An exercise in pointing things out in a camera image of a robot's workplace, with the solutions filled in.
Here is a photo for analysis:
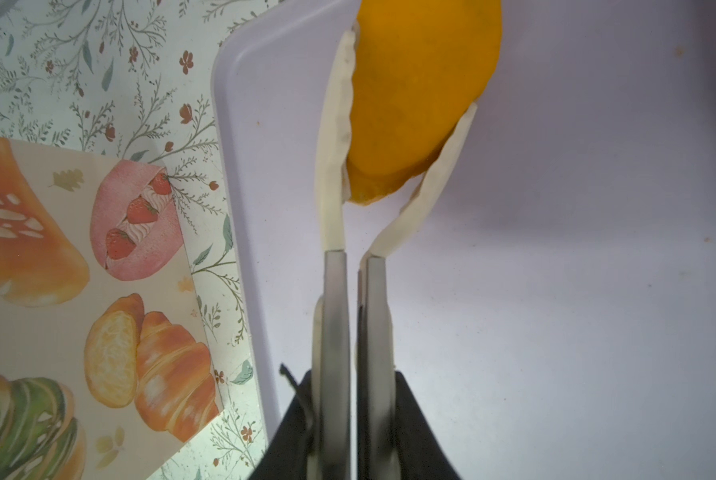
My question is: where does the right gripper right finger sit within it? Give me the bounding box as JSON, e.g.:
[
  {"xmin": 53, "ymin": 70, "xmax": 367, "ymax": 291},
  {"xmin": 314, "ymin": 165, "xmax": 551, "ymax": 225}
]
[{"xmin": 357, "ymin": 103, "xmax": 477, "ymax": 479}]

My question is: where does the orange round bread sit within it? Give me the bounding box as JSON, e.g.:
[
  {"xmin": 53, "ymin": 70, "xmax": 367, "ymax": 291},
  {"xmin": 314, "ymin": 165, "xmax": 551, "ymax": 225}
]
[{"xmin": 347, "ymin": 0, "xmax": 502, "ymax": 205}]

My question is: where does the lavender plastic tray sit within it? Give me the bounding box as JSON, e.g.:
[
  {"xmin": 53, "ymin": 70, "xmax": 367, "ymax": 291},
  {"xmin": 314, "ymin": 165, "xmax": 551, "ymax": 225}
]
[{"xmin": 212, "ymin": 1, "xmax": 716, "ymax": 479}]

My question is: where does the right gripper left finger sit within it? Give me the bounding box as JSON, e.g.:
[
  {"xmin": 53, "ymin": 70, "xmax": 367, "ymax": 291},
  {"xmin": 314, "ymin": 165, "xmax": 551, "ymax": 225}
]
[{"xmin": 307, "ymin": 27, "xmax": 357, "ymax": 479}]

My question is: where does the white paper bag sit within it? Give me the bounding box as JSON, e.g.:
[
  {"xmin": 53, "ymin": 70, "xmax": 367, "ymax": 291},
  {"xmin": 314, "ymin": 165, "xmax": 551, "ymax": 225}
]
[{"xmin": 0, "ymin": 137, "xmax": 219, "ymax": 479}]

